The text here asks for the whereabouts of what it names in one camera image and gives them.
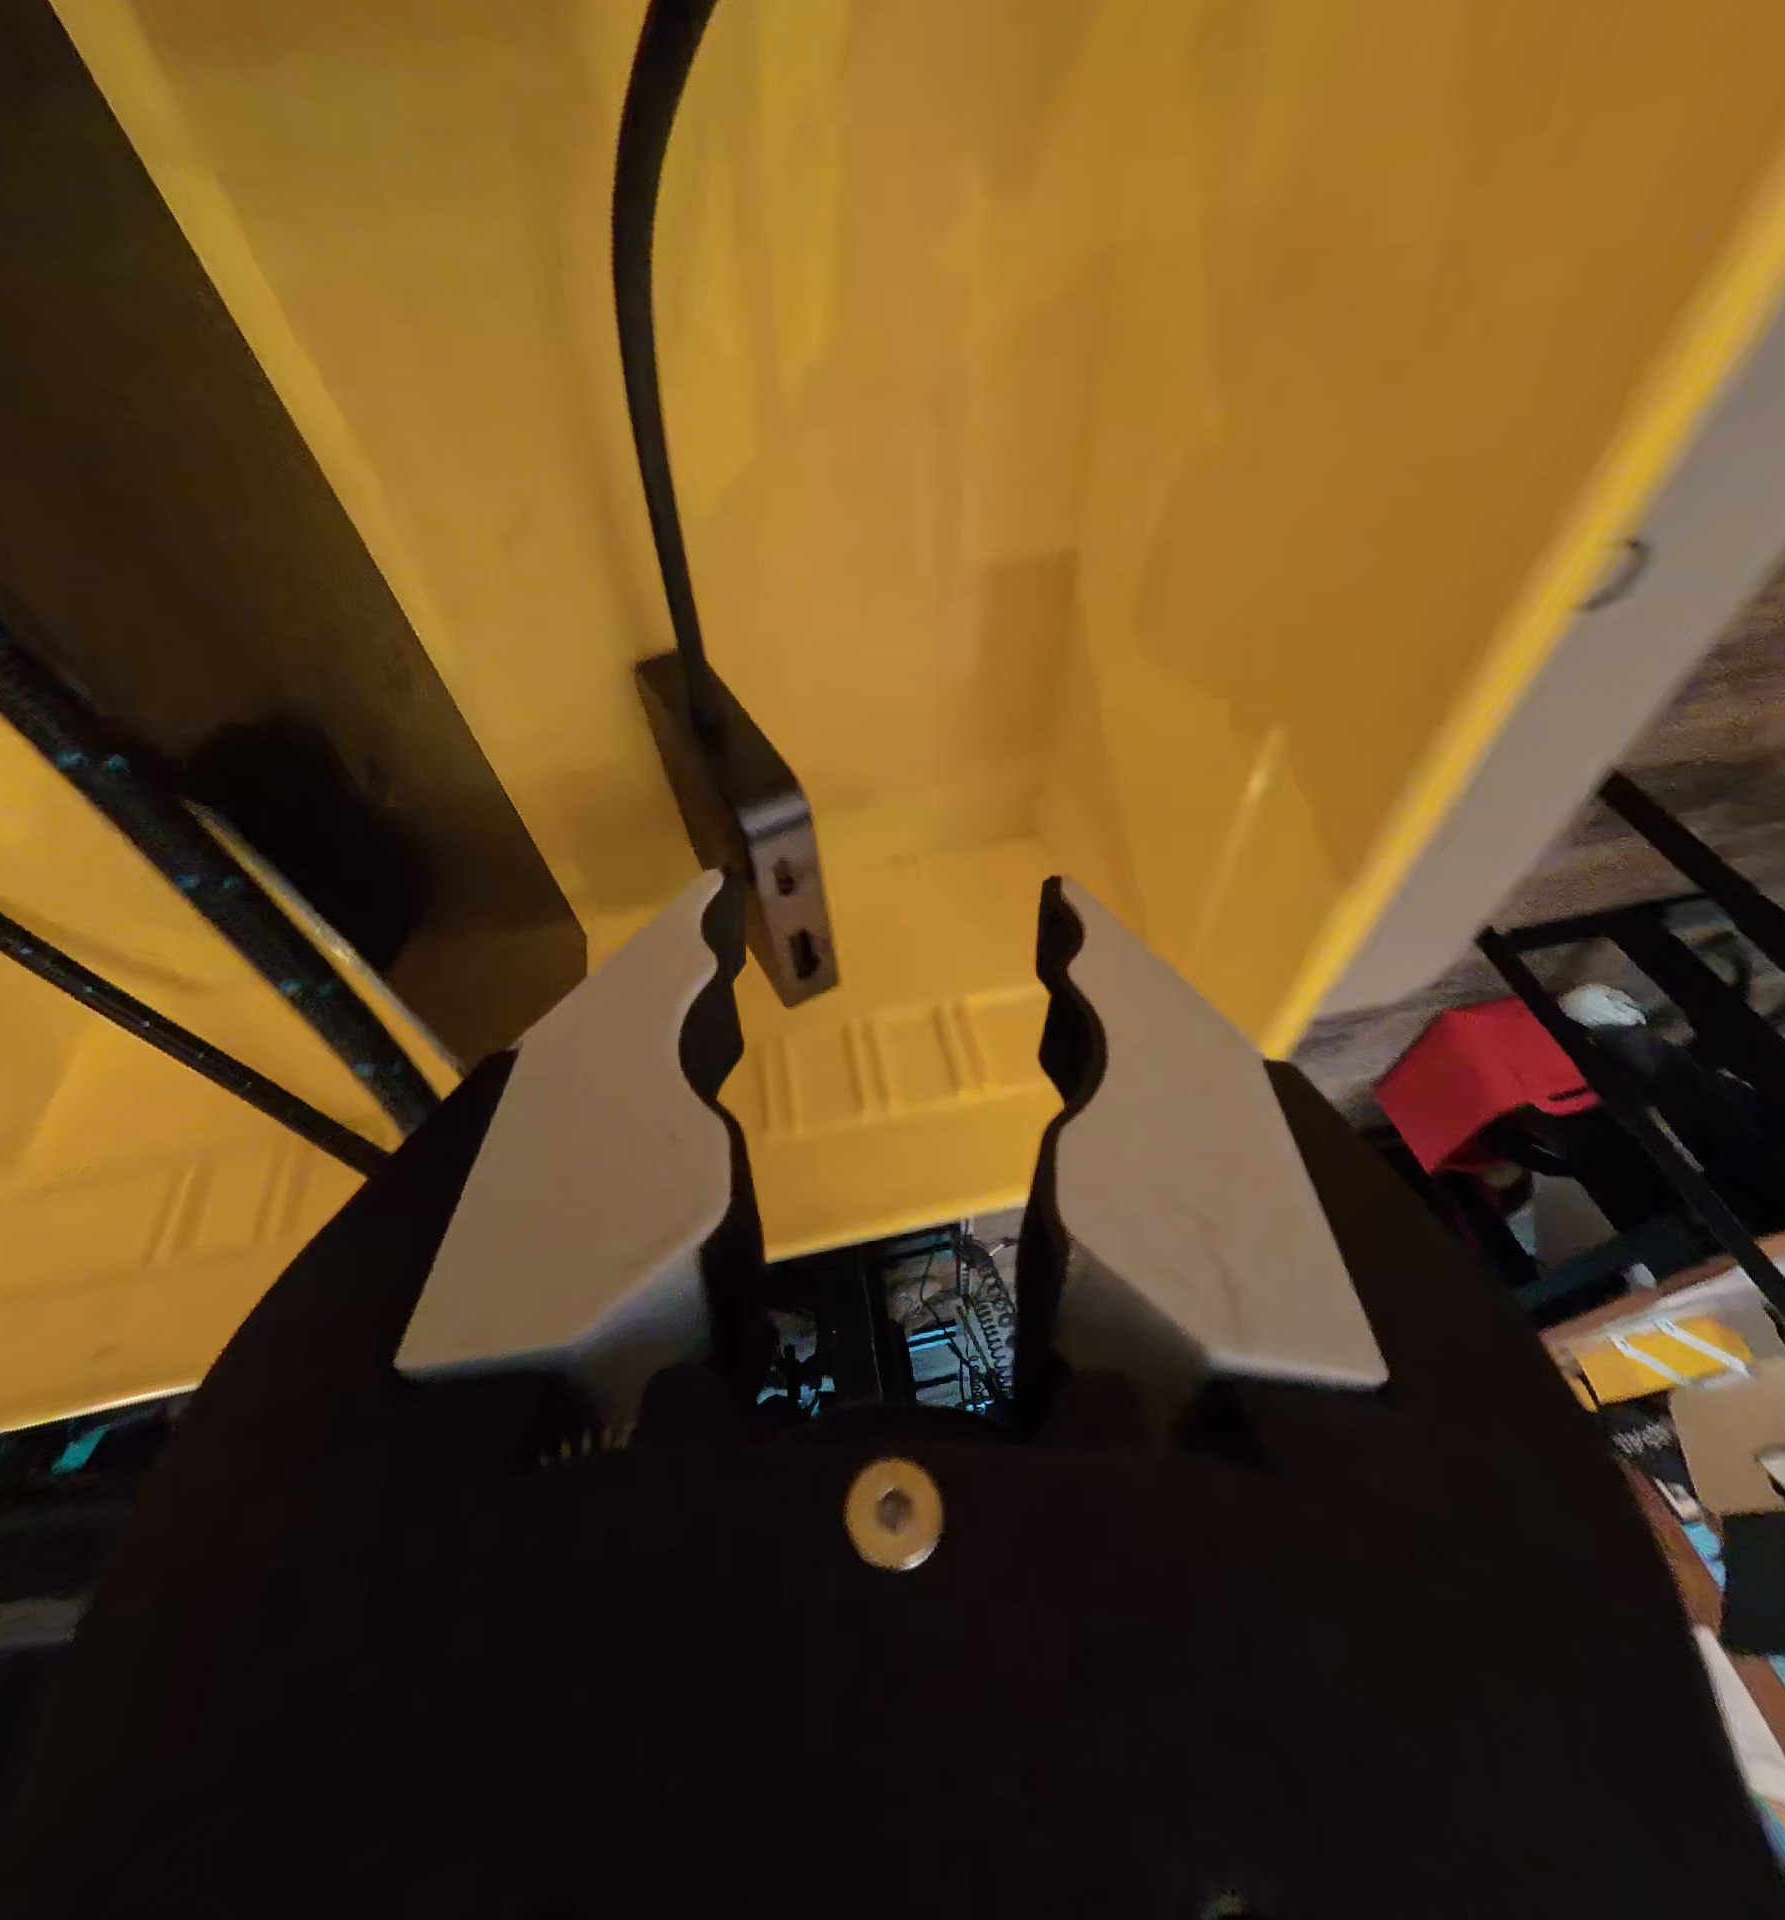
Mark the small cardboard box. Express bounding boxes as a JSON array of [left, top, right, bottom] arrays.
[[1671, 1355, 1785, 1521]]

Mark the yellow plastic bin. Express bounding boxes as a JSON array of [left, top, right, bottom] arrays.
[[0, 0, 1785, 1450]]

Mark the black bin divider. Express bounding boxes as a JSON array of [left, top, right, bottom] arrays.
[[0, 0, 591, 1080]]

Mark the black hdmi hub box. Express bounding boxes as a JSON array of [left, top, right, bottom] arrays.
[[634, 652, 843, 1010]]

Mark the thin black hub cable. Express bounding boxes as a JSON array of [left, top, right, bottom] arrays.
[[612, 0, 729, 721]]

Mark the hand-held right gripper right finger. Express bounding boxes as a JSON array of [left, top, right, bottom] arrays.
[[1017, 874, 1393, 1405]]

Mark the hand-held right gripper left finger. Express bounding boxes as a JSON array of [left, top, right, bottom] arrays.
[[393, 870, 769, 1389]]

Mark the yellow packet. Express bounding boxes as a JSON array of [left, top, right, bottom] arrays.
[[1571, 1318, 1758, 1410]]

